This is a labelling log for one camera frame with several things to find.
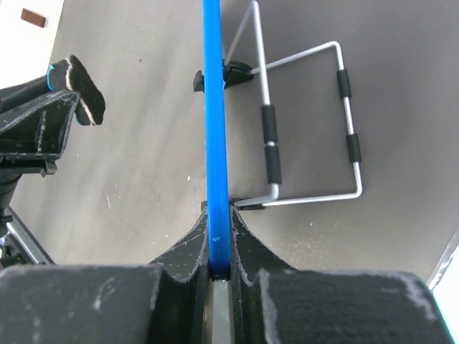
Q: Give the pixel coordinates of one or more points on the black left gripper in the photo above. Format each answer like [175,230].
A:
[35,127]

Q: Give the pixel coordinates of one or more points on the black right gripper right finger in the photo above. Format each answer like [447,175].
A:
[253,262]

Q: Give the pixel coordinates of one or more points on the white drawer cabinet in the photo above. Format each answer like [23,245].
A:
[28,32]

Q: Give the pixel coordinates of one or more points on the blue framed whiteboard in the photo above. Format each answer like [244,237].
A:
[218,207]

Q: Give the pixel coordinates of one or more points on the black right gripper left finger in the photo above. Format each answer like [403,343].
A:
[186,261]

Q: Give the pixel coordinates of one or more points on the metal wire whiteboard stand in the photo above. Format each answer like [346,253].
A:
[290,133]

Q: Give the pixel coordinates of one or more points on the blue whiteboard eraser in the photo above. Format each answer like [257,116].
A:
[70,74]

